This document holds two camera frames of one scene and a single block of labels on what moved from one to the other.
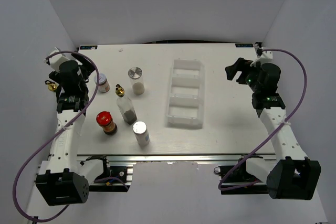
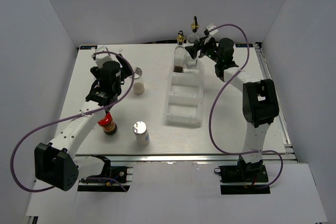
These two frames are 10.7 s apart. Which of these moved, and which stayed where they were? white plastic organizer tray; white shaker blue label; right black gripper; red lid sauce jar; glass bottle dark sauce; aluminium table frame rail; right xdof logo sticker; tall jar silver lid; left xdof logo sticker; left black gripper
Moved: left black gripper; glass bottle dark sauce; right black gripper
Stayed: left xdof logo sticker; red lid sauce jar; tall jar silver lid; right xdof logo sticker; aluminium table frame rail; white shaker blue label; white plastic organizer tray
